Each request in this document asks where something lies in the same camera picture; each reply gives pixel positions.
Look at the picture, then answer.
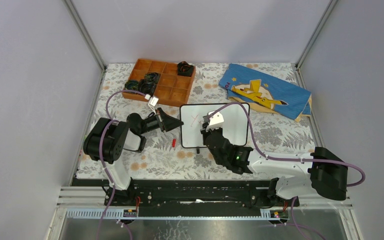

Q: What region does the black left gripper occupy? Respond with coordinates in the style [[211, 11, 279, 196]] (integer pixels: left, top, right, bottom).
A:
[[138, 107, 184, 135]]

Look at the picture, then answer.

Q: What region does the white whiteboard black frame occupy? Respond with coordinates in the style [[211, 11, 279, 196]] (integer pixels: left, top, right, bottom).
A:
[[179, 103, 250, 149]]

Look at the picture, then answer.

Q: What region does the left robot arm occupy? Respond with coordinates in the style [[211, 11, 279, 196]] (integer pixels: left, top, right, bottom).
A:
[[83, 107, 184, 206]]

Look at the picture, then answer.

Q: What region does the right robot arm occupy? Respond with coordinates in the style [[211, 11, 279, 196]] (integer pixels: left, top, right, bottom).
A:
[[200, 128, 348, 206]]

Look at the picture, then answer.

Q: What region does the wooden compartment tray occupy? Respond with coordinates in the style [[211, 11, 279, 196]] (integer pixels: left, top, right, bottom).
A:
[[122, 58, 196, 107]]

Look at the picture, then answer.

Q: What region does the floral tablecloth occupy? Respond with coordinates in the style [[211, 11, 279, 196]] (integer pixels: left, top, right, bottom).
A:
[[92, 63, 320, 180]]

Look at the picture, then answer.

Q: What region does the blue pikachu cloth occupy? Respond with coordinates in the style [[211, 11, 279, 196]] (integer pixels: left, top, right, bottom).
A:
[[218, 63, 312, 122]]

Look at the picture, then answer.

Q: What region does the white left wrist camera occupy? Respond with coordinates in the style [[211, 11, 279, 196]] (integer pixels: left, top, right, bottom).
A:
[[144, 94, 159, 114]]

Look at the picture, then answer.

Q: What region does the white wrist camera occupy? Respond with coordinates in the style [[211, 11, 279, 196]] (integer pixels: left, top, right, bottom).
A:
[[202, 111, 224, 132], [144, 94, 159, 114]]

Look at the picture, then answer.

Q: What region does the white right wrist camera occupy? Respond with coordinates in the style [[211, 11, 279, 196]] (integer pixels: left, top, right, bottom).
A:
[[202, 111, 224, 132]]

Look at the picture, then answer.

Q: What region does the black cable coil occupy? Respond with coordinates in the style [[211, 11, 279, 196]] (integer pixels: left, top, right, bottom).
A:
[[124, 80, 141, 92], [144, 72, 161, 86], [137, 80, 156, 98], [177, 61, 195, 78]]

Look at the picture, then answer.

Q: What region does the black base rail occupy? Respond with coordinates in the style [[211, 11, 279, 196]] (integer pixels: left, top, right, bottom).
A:
[[72, 178, 332, 220]]

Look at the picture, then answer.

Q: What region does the aluminium frame post left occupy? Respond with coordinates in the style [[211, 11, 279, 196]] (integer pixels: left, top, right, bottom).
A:
[[62, 0, 106, 71]]

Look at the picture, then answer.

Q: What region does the aluminium frame post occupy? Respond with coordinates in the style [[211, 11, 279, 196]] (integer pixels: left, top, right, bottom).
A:
[[62, 0, 106, 71], [295, 0, 339, 69]]

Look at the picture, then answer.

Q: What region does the aluminium frame post right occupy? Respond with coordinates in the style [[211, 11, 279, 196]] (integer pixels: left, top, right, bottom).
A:
[[295, 0, 339, 69]]

